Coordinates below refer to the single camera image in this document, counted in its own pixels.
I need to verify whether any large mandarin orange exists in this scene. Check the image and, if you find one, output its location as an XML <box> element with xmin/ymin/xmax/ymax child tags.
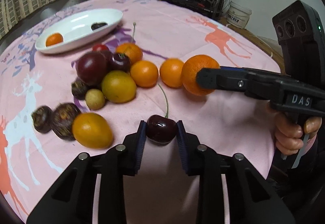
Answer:
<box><xmin>46</xmin><ymin>33</ymin><xmax>63</xmax><ymax>47</ymax></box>
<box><xmin>181</xmin><ymin>54</ymin><xmax>221</xmax><ymax>97</ymax></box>

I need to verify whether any small orange kumquat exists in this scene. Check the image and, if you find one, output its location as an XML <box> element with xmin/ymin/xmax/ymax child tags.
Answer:
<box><xmin>130</xmin><ymin>60</ymin><xmax>159</xmax><ymax>88</ymax></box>
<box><xmin>159</xmin><ymin>58</ymin><xmax>184</xmax><ymax>88</ymax></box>

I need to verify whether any orange-yellow kumquat front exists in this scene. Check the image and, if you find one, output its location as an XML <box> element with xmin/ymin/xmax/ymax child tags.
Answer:
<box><xmin>72</xmin><ymin>112</ymin><xmax>114</xmax><ymax>149</ymax></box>

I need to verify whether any dark water chestnut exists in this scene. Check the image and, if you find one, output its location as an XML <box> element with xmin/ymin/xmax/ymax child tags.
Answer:
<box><xmin>31</xmin><ymin>105</ymin><xmax>53</xmax><ymax>134</ymax></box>
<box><xmin>71</xmin><ymin>78</ymin><xmax>88</xmax><ymax>100</ymax></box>
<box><xmin>91</xmin><ymin>22</ymin><xmax>107</xmax><ymax>31</ymax></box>
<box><xmin>51</xmin><ymin>102</ymin><xmax>81</xmax><ymax>141</ymax></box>

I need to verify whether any dark cherry front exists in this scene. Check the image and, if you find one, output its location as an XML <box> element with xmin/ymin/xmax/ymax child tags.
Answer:
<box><xmin>145</xmin><ymin>115</ymin><xmax>177</xmax><ymax>144</ymax></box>

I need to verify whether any dark cherry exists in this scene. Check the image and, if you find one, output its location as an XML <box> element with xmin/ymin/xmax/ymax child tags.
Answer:
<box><xmin>145</xmin><ymin>115</ymin><xmax>177</xmax><ymax>144</ymax></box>
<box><xmin>108</xmin><ymin>53</ymin><xmax>131</xmax><ymax>72</ymax></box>

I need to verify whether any small orange back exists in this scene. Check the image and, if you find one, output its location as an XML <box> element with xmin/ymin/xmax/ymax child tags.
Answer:
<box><xmin>116</xmin><ymin>43</ymin><xmax>143</xmax><ymax>65</ymax></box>

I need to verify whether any small tan longan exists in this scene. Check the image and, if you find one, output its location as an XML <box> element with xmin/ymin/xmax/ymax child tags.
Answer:
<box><xmin>85</xmin><ymin>89</ymin><xmax>106</xmax><ymax>110</ymax></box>

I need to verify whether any yellow-green round fruit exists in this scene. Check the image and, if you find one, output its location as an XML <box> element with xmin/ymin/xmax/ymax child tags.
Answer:
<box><xmin>101</xmin><ymin>70</ymin><xmax>137</xmax><ymax>104</ymax></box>

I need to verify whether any large dark red plum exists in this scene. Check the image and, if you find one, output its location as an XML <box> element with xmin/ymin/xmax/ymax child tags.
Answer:
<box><xmin>76</xmin><ymin>52</ymin><xmax>107</xmax><ymax>86</ymax></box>

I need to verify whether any red cherry tomato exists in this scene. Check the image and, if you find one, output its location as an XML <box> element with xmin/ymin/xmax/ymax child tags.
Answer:
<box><xmin>92</xmin><ymin>44</ymin><xmax>108</xmax><ymax>52</ymax></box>

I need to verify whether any large mandarin orange front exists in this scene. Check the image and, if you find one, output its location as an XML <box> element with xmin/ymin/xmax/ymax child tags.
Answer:
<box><xmin>46</xmin><ymin>33</ymin><xmax>63</xmax><ymax>47</ymax></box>

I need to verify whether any person right hand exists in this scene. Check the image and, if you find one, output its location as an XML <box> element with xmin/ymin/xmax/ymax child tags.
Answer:
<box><xmin>266</xmin><ymin>103</ymin><xmax>322</xmax><ymax>156</ymax></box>

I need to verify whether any white plastic bucket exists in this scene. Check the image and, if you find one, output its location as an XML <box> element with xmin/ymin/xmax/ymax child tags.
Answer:
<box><xmin>226</xmin><ymin>1</ymin><xmax>252</xmax><ymax>29</ymax></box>

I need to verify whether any white oval plate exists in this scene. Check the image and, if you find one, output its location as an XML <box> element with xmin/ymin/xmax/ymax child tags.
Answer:
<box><xmin>35</xmin><ymin>9</ymin><xmax>123</xmax><ymax>54</ymax></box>

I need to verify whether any black tracking camera module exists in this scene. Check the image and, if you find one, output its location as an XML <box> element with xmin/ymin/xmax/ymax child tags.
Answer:
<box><xmin>272</xmin><ymin>0</ymin><xmax>324</xmax><ymax>90</ymax></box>

